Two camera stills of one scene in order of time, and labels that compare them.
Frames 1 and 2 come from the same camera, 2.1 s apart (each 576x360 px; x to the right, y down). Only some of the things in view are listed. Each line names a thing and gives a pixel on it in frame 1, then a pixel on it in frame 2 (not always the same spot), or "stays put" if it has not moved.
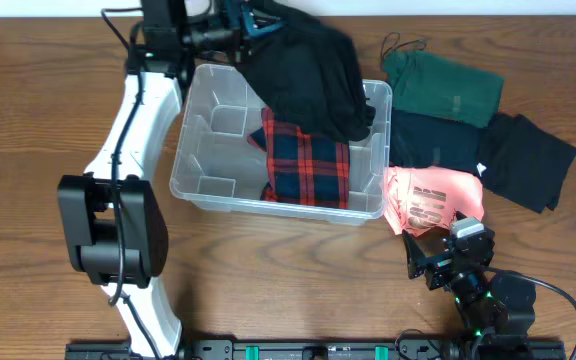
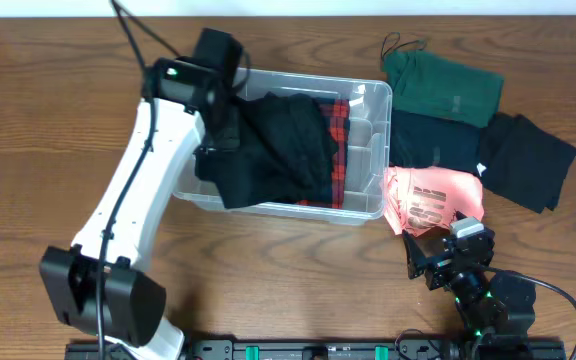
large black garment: x=306 y=70 -> x=285 y=153
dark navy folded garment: x=421 y=141 stays put
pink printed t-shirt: x=426 y=199 stays put
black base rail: x=348 y=350 stays put
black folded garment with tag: x=522 y=163 stays put
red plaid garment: x=302 y=168 -> x=338 y=112
